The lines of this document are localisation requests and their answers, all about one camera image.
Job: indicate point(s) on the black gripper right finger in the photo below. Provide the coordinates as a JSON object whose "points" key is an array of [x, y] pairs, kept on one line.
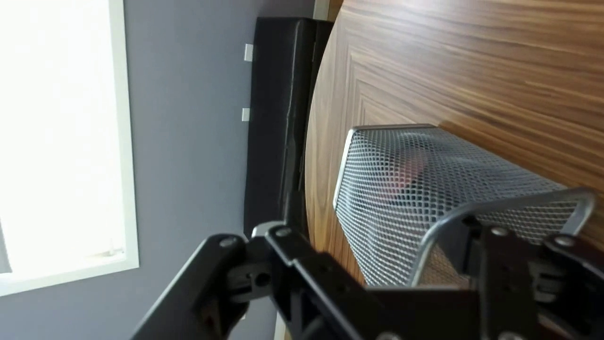
{"points": [[540, 290]]}

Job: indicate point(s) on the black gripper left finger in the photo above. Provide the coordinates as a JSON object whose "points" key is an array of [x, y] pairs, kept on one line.
{"points": [[265, 295]]}

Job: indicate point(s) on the silver mesh penholder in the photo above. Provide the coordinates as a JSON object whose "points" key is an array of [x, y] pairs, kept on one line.
{"points": [[389, 233]]}

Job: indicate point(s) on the pink eraser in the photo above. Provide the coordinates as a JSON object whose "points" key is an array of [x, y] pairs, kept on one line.
{"points": [[406, 180]]}

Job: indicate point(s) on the wooden side table black legs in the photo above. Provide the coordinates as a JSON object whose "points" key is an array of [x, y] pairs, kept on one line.
{"points": [[478, 63]]}

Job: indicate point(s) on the white framed window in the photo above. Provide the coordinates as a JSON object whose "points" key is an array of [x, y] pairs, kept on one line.
{"points": [[57, 139]]}

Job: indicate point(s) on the white wall outlet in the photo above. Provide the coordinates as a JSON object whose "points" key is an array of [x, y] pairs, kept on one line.
{"points": [[248, 52], [246, 114]]}

